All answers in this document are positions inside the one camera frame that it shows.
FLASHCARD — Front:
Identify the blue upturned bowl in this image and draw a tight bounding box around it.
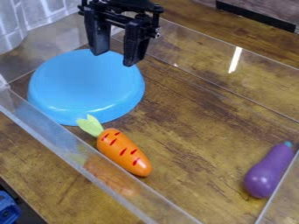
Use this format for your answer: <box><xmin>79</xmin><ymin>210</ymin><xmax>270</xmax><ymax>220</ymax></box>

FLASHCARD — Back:
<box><xmin>27</xmin><ymin>49</ymin><xmax>146</xmax><ymax>126</ymax></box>

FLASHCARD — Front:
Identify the blue object at corner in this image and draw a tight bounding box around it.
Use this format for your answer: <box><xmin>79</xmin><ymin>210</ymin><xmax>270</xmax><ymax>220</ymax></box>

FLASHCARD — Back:
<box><xmin>0</xmin><ymin>191</ymin><xmax>22</xmax><ymax>224</ymax></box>

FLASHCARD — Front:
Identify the purple toy eggplant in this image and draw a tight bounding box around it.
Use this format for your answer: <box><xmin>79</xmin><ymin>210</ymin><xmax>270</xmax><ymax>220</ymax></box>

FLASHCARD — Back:
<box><xmin>245</xmin><ymin>141</ymin><xmax>295</xmax><ymax>199</ymax></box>

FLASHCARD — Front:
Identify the orange toy carrot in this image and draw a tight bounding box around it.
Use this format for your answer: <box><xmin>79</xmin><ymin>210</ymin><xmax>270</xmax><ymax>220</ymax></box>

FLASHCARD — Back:
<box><xmin>77</xmin><ymin>115</ymin><xmax>153</xmax><ymax>177</ymax></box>

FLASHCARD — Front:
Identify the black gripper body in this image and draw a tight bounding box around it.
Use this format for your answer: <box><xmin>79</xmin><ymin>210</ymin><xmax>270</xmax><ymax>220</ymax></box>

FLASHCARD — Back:
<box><xmin>79</xmin><ymin>0</ymin><xmax>165</xmax><ymax>39</ymax></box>

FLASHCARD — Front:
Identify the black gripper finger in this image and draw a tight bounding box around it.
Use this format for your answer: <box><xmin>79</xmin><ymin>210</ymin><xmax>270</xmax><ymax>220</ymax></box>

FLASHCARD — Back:
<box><xmin>123</xmin><ymin>20</ymin><xmax>150</xmax><ymax>67</ymax></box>
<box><xmin>85</xmin><ymin>9</ymin><xmax>111</xmax><ymax>56</ymax></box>

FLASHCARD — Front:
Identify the clear acrylic tray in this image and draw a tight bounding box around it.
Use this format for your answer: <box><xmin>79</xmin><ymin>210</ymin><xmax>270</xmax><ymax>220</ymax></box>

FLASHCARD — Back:
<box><xmin>0</xmin><ymin>16</ymin><xmax>299</xmax><ymax>224</ymax></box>

